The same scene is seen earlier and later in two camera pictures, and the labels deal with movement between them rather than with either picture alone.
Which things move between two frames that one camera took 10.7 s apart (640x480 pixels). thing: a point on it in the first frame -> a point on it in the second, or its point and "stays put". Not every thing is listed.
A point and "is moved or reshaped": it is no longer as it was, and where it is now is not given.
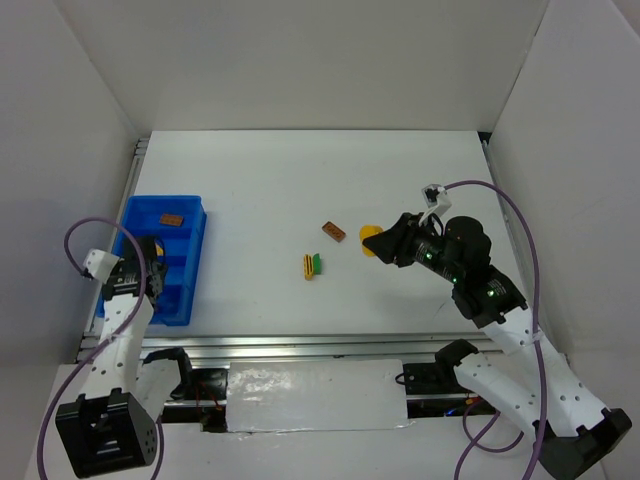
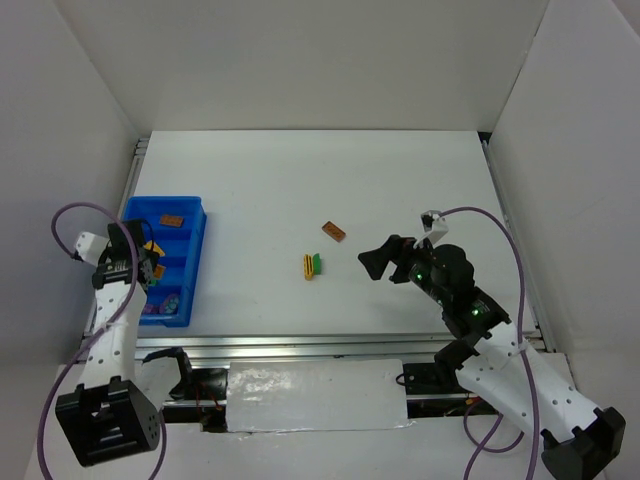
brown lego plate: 333,231 stays put
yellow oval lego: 365,231 is moved or reshaped
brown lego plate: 171,219 stays put
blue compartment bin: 178,221 stays put
